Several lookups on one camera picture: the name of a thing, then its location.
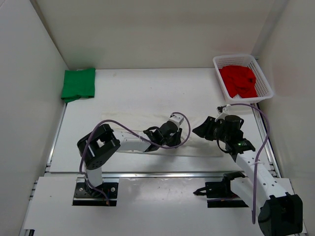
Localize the white plastic mesh basket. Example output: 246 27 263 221
213 54 274 104

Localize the aluminium front rail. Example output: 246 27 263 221
45 171 281 179

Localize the green polo t shirt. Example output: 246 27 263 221
61 68 95 103

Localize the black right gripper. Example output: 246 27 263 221
192 117 230 143

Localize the white t shirt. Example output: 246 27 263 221
101 112 223 157

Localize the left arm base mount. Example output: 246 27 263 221
72 177 119 207

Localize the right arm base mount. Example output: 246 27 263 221
193 171 248 208

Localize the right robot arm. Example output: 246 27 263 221
193 115 303 236

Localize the red t shirt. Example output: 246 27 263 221
219 65 257 98

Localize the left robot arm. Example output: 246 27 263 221
77 113 184 197

